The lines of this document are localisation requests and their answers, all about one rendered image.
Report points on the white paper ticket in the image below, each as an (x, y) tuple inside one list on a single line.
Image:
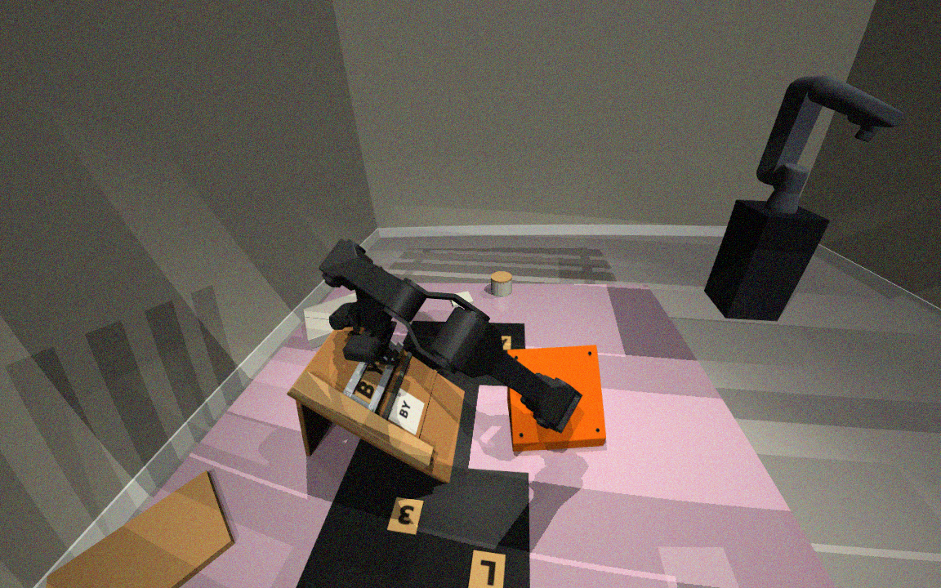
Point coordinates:
[(406, 411)]

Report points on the cream flat rectangular card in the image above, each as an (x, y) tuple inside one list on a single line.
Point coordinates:
[(466, 296)]

